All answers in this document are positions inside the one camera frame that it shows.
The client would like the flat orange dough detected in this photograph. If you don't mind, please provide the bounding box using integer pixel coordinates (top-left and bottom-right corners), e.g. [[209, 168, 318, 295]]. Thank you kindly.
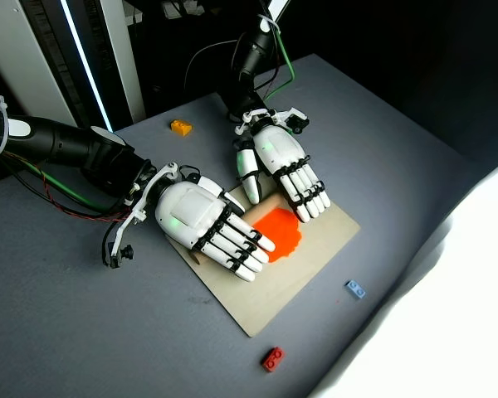
[[251, 206, 304, 264]]

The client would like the yellow toy brick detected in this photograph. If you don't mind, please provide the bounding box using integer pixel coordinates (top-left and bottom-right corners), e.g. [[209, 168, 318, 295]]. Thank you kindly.
[[169, 119, 194, 137]]

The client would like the light wooden board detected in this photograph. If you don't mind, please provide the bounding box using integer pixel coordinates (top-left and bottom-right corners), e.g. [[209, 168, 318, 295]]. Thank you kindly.
[[165, 187, 362, 338]]

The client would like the light blue toy brick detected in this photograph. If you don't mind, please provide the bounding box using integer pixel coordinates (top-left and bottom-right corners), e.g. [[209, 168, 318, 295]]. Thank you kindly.
[[344, 279, 368, 301]]

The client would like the red toy brick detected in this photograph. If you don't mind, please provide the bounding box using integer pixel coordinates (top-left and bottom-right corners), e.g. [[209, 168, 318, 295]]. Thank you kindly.
[[261, 346, 286, 373]]

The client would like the grey table cloth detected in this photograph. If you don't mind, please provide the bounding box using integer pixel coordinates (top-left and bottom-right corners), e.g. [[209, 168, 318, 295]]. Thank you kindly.
[[0, 52, 498, 398]]

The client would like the white cabinet with light strip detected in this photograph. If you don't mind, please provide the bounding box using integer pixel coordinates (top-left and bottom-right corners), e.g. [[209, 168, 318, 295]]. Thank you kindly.
[[0, 0, 147, 133]]

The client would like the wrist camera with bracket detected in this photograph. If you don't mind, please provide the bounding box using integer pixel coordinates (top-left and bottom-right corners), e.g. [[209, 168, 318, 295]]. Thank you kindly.
[[234, 107, 311, 135], [102, 162, 179, 269]]

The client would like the green cable of arm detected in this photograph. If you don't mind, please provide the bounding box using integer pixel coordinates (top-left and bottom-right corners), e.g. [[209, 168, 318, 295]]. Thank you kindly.
[[7, 157, 107, 209], [263, 24, 296, 101]]

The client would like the thin black cable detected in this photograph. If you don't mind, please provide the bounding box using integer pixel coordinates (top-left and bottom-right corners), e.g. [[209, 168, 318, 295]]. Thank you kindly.
[[183, 37, 240, 97]]

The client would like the red cable of arm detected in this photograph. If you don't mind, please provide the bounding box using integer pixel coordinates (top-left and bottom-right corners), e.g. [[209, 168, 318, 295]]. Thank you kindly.
[[41, 165, 130, 223]]

